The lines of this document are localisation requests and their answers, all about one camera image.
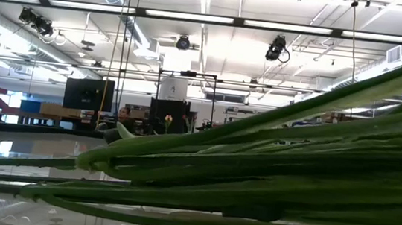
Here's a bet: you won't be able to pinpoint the yellow hanging cable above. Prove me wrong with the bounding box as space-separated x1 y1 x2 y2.
96 0 130 129

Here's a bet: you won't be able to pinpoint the distant red flowers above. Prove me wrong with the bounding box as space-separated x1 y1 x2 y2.
181 113 199 132

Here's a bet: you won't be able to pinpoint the black overhead frame beam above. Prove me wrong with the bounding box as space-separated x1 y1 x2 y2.
0 0 402 46

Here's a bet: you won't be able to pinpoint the distant pink yellow tulip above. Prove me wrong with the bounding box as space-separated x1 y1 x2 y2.
162 114 173 133

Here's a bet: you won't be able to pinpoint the black table frame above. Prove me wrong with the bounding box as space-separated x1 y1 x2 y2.
0 120 110 145

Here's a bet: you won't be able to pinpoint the black hanging cable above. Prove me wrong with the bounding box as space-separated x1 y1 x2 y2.
339 0 366 118

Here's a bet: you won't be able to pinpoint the black distant rig frame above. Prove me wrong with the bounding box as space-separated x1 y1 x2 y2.
152 68 218 137

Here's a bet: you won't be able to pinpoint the black monitor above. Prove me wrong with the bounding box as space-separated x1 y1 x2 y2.
62 75 116 113

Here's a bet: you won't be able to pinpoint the large red flower bunch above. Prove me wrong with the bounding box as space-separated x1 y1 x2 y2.
0 3 402 225

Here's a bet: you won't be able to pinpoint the person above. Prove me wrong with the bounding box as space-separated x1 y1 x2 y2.
115 105 138 133

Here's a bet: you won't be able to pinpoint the black hung camera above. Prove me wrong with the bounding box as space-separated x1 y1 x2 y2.
264 33 293 65
16 6 56 37
175 34 192 51

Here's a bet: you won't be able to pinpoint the white ceiling vent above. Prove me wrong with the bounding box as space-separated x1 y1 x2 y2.
384 44 402 66

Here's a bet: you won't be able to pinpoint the cardboard box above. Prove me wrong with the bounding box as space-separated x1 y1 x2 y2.
39 102 83 119

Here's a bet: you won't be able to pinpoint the blue box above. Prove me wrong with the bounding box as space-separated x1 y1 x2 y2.
19 99 42 114

